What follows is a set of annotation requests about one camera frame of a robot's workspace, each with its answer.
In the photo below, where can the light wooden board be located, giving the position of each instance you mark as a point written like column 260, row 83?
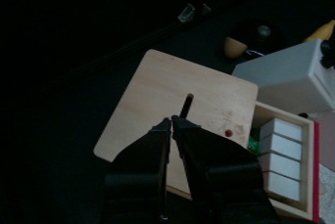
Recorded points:
column 182, row 84

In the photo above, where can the green toy item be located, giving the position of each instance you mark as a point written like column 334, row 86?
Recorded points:
column 253, row 144

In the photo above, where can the white block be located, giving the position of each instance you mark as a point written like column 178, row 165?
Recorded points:
column 280, row 166
column 282, row 147
column 283, row 186
column 283, row 128

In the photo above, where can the wooden box with white tiles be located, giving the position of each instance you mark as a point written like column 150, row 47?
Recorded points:
column 307, row 156

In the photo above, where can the grey speckled mat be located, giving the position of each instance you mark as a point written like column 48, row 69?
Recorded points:
column 327, row 195

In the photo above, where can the white toy appliance box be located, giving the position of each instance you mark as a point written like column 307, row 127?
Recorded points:
column 283, row 74

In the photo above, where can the black knob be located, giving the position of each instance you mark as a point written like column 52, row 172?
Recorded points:
column 327, row 53

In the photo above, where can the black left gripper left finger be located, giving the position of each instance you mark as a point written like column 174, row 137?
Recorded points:
column 138, row 169

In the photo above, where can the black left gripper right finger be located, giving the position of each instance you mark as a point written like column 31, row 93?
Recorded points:
column 223, row 172

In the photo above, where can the yellow toy banana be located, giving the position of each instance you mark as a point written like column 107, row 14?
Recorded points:
column 323, row 31

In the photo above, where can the metal corner bracket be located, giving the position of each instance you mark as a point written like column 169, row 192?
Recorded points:
column 186, row 12

